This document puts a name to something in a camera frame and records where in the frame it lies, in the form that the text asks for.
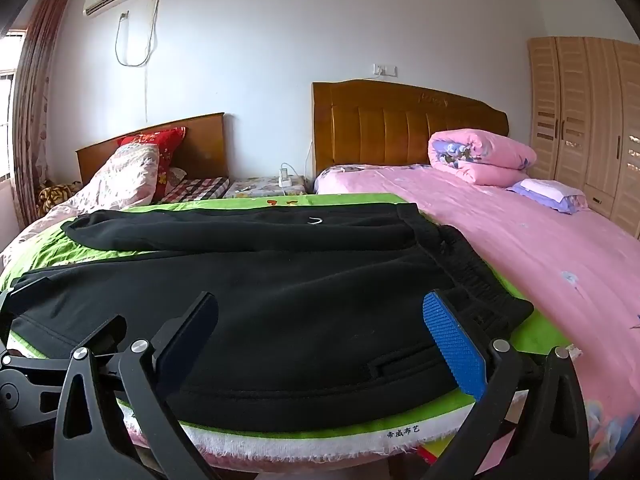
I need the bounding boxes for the air conditioner cable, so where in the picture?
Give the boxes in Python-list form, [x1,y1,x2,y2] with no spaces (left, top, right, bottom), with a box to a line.
[113,0,164,70]

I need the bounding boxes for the light wooden wardrobe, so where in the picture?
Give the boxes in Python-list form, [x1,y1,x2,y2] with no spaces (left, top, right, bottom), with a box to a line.
[528,37,640,237]

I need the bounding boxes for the pink floral curtain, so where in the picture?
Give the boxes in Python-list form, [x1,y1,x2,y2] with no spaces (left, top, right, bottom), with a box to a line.
[10,0,68,228]

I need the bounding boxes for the red checkered bed sheet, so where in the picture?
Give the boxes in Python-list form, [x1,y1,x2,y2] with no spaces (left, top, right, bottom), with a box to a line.
[160,177,230,204]

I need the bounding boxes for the pink bed sheet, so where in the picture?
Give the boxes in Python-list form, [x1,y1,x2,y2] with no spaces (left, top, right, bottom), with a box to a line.
[314,166,639,474]

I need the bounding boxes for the rolled pink quilt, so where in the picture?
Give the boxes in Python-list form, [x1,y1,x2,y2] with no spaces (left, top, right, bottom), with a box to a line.
[427,128,537,188]

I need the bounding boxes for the black pants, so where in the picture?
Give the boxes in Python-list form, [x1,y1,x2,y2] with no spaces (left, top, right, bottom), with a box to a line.
[8,201,535,434]

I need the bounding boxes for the small brown wooden headboard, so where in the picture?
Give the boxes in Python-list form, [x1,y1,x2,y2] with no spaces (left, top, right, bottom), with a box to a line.
[76,113,229,184]

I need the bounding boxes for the brown tiger pattern blanket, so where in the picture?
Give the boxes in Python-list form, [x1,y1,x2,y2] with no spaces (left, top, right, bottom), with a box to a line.
[37,181,82,218]

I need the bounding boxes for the pink floral quilt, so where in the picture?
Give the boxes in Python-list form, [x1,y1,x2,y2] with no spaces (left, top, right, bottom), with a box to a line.
[1,143,160,268]

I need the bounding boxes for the white power strip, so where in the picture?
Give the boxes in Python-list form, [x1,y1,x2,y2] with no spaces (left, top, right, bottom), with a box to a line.
[278,162,300,188]

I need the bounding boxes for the bedside table with patterned cloth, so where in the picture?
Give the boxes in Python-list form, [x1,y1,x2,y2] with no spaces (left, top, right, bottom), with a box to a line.
[224,176,307,198]

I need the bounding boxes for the purple pillow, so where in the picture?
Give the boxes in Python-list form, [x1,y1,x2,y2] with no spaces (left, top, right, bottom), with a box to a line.
[509,178,589,214]

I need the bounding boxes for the white wall socket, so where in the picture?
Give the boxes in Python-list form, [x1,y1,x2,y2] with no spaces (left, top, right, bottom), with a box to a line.
[372,64,398,78]

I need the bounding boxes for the red pillow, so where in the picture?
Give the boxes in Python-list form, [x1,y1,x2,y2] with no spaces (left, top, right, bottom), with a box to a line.
[118,126,186,203]

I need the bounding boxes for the large brown wooden headboard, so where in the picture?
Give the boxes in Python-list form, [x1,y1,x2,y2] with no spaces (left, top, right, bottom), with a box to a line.
[312,79,510,174]

